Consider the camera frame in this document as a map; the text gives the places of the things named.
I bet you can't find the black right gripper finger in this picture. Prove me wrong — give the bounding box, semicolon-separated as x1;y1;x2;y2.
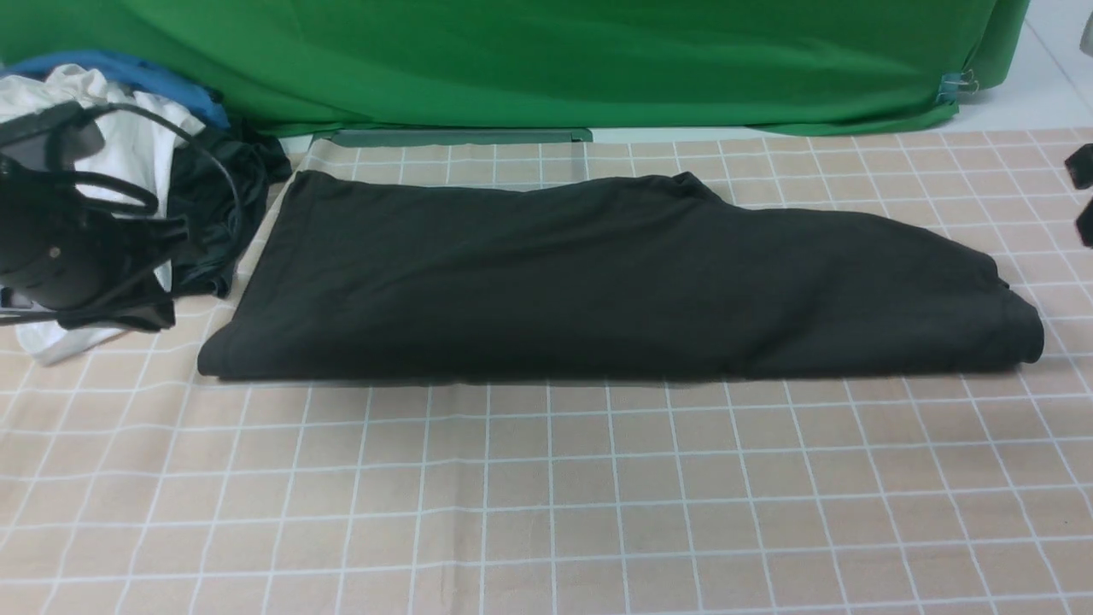
1076;200;1093;249
1065;143;1093;190

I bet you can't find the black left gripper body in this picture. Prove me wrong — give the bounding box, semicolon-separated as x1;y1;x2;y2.
1;167;189;332

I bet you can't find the dark gray long-sleeved shirt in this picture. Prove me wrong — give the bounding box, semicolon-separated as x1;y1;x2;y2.
196;172;1045;382

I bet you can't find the white crumpled garment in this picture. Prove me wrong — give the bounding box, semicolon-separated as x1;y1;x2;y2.
1;63;205;366

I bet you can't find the metal binder clip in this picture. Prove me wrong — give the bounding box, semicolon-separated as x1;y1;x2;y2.
936;70;980;105

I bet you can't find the dark teal crumpled garment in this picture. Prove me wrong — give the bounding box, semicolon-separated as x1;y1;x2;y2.
167;118;292;297

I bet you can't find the blue crumpled garment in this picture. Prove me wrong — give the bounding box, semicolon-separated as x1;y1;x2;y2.
3;50;231;130

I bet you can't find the green backdrop cloth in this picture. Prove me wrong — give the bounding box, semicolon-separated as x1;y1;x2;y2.
3;1;1029;137

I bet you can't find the gray-green metal bar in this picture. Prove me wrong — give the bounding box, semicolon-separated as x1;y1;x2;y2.
313;128;593;147

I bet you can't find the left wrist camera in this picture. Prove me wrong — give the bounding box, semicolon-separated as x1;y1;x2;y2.
1;102;105;172

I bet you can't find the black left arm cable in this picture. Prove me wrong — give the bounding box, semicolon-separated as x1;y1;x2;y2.
0;102;244;330

